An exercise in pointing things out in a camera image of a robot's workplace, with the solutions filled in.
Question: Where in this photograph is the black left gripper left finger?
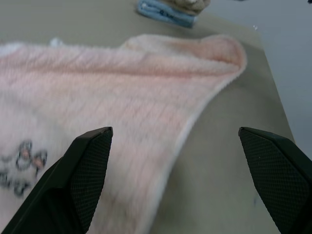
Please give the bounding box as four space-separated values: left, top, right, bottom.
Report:
0 126 114 234

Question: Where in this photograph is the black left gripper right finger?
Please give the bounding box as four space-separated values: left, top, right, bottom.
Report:
238 126 312 234

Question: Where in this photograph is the pink fluffy towel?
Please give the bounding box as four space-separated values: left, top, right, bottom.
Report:
0 33 248 234

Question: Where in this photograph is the folded beige towel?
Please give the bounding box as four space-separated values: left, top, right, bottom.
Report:
162 0 212 16

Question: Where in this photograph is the blue cloth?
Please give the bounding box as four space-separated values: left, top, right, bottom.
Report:
135 0 198 28

